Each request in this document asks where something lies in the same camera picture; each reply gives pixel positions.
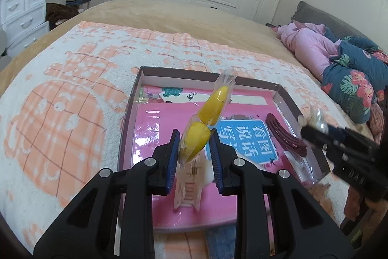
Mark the peach checked fleece blanket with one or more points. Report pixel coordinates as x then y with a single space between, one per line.
66 113

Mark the white drawer cabinet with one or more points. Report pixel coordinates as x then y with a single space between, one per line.
24 16

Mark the pink fluffy cloth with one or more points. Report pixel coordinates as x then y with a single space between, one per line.
376 122

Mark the blue floral quilt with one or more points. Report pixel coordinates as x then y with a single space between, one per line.
354 86

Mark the grey quilted cushion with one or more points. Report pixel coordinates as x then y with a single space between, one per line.
321 17

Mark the yellow candies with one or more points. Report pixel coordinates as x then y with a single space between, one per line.
200 137

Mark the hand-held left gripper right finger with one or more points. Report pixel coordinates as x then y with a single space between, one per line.
215 162

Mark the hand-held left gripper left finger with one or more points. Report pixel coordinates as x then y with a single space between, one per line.
172 160

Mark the cream hair claw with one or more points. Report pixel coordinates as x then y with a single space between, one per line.
188 190

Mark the bed with yellow sheet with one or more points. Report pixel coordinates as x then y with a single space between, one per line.
182 16

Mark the pink quilt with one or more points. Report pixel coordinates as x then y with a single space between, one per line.
306 46

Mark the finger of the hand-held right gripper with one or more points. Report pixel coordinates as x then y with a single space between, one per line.
315 137
338 132

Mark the pink picture book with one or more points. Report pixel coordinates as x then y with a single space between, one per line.
163 131

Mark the clear pearl packet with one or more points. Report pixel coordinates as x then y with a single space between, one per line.
316 119

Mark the grey cardboard box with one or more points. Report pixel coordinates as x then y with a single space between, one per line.
130 125

